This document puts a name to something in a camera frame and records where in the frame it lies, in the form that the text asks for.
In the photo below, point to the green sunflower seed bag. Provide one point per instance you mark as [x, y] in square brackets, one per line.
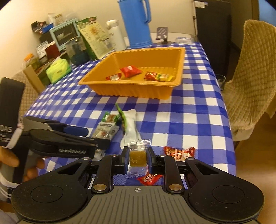
[96, 39]

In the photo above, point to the blue white checkered tablecloth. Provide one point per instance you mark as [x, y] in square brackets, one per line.
[194, 115]

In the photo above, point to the small green candy packet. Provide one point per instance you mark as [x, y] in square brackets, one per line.
[151, 76]

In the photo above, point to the beige quilted chair left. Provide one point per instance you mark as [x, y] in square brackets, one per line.
[29, 95]

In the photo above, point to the yellow green candy packet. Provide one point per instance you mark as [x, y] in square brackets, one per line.
[164, 77]

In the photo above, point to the dark red chocolate bar packet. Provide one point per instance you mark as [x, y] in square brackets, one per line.
[179, 154]

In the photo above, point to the orange plastic tray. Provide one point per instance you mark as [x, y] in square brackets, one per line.
[168, 61]

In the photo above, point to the beige quilted chair right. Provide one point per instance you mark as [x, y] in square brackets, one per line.
[251, 91]

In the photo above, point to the clear small plastic box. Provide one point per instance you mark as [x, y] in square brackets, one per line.
[184, 40]

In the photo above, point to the light blue toaster oven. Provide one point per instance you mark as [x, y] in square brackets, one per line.
[64, 32]

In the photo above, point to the large red snack packet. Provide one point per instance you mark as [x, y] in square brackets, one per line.
[130, 71]

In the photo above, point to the green tissue pack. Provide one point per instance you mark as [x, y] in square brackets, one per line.
[57, 70]

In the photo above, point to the white insulated bottle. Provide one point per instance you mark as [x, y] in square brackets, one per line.
[116, 36]

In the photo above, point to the red candy packet front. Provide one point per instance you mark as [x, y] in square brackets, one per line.
[114, 77]

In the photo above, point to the green white snack pouch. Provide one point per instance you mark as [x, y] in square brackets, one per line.
[130, 131]

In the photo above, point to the clear grey snack packet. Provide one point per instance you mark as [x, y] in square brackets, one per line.
[106, 129]

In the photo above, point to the person left hand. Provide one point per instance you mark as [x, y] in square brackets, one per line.
[10, 159]

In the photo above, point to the blue thermos jug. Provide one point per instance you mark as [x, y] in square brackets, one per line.
[136, 16]

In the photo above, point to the small red candy packet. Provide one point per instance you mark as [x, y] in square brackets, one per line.
[149, 179]

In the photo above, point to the grey phone stand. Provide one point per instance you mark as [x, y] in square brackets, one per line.
[162, 36]

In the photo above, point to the dark red box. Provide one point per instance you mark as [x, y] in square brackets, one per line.
[52, 51]

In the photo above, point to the beige quilted chair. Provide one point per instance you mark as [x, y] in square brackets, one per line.
[29, 95]
[251, 91]

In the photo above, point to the black cabinet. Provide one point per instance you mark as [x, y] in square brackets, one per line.
[213, 20]

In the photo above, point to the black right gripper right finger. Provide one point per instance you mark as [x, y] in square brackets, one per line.
[166, 166]

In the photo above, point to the brown cube candy packet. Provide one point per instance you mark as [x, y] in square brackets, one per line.
[138, 158]

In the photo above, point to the dark glass jar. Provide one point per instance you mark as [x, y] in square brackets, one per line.
[77, 51]

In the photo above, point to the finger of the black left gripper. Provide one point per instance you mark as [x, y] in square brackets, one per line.
[76, 131]
[98, 143]

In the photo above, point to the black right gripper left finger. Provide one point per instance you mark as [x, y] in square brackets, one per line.
[109, 166]

